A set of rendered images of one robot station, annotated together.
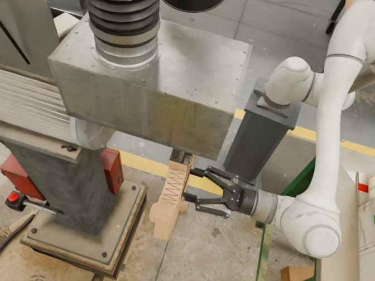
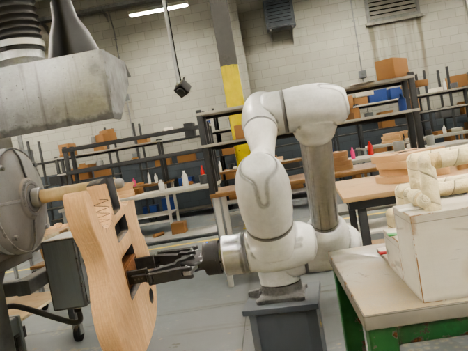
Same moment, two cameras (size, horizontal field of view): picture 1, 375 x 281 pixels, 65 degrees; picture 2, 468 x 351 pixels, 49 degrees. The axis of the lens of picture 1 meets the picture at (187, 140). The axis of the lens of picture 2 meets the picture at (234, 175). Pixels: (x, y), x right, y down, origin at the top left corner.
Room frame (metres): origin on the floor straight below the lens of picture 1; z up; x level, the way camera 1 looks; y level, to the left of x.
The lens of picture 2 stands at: (-0.75, -0.23, 1.29)
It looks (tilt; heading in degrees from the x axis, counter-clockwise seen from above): 3 degrees down; 357
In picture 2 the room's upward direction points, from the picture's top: 10 degrees counter-clockwise
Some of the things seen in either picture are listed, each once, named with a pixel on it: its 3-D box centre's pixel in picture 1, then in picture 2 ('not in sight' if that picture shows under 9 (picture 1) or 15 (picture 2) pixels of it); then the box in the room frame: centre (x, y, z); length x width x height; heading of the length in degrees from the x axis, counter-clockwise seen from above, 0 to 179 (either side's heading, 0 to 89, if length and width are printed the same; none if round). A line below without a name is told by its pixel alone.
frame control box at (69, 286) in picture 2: not in sight; (50, 283); (0.73, 0.28, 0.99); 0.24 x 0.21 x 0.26; 83
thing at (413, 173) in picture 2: not in sight; (417, 182); (0.29, -0.66, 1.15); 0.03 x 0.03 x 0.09
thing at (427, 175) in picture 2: not in sight; (429, 186); (0.21, -0.65, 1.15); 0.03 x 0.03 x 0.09
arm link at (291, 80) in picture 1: (289, 79); (278, 252); (1.15, -0.44, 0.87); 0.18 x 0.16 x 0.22; 81
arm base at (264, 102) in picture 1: (274, 96); (276, 288); (1.16, -0.41, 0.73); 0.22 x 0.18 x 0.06; 75
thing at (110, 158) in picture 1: (95, 164); not in sight; (0.67, 0.44, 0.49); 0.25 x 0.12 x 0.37; 83
